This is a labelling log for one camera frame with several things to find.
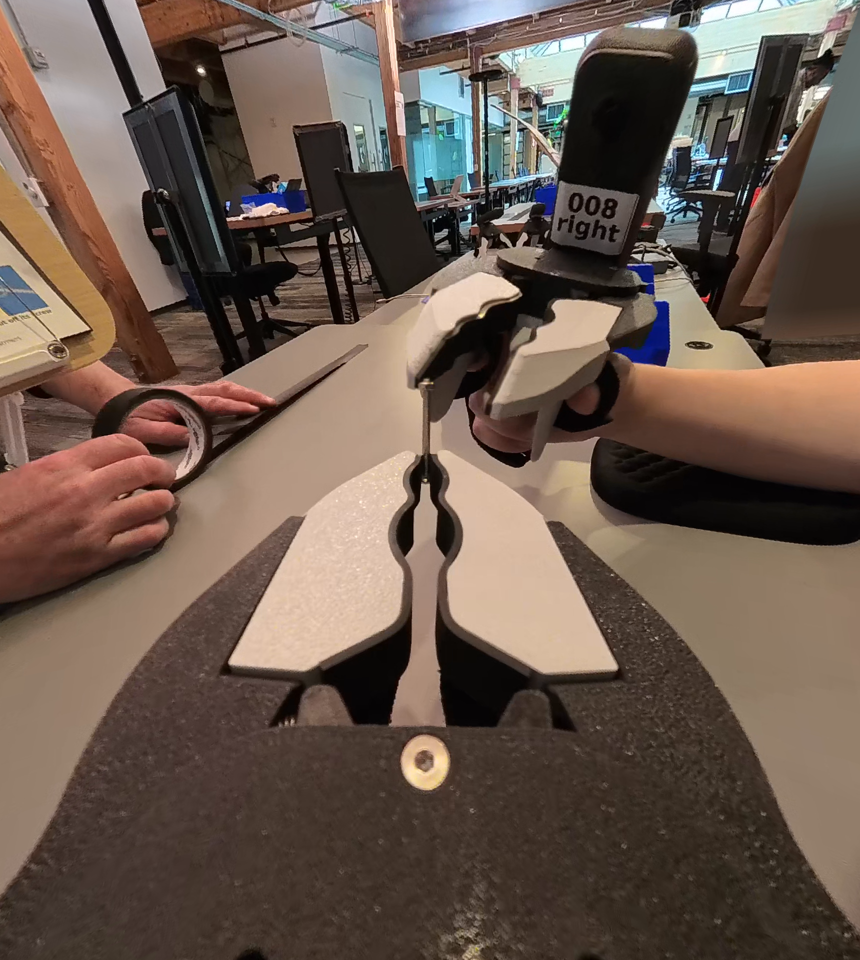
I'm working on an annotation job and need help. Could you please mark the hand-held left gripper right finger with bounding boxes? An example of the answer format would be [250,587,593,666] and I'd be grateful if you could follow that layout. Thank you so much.
[433,450,620,726]

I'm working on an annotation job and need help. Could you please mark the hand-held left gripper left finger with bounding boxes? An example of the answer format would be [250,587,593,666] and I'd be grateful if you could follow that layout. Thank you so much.
[226,450,425,726]

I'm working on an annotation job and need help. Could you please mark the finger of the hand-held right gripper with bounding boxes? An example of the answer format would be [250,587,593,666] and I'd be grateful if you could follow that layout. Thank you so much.
[487,298,626,423]
[404,271,526,423]

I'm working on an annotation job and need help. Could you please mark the silver metal screw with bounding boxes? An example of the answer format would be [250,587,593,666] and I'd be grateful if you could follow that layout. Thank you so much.
[418,378,436,485]

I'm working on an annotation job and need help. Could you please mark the person's right forearm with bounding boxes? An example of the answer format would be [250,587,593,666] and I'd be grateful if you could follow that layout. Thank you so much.
[617,358,860,498]

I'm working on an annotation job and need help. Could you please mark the brown wooden desk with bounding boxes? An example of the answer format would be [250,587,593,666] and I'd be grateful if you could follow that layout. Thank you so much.
[226,208,360,325]

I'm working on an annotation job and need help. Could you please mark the grey desk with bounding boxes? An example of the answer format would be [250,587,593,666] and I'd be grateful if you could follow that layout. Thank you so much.
[0,255,860,960]

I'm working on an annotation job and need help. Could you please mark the person's right hand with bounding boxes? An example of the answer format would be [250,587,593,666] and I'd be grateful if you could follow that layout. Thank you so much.
[467,351,640,470]

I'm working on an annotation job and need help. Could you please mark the spare black grey gripper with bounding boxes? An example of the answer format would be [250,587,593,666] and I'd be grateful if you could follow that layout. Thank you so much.
[473,210,514,256]
[512,204,555,252]

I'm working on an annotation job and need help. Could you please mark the black tape strip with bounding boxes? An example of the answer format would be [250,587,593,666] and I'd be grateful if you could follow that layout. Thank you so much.
[171,343,370,492]

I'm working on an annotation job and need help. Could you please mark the brown coat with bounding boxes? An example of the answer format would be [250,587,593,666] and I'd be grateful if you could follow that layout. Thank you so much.
[715,90,832,329]

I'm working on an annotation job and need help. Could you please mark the black office chair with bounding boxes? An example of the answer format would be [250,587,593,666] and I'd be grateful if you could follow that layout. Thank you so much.
[231,241,316,354]

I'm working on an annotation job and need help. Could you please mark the black tape roll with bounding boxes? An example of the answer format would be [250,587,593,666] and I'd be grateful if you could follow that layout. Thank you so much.
[91,387,215,494]

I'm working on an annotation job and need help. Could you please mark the black wrist rest pad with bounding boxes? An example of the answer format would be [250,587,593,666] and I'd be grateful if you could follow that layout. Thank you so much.
[589,437,860,547]

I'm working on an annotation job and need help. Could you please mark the grey monitor back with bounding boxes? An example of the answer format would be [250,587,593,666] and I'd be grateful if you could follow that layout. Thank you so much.
[762,0,860,342]

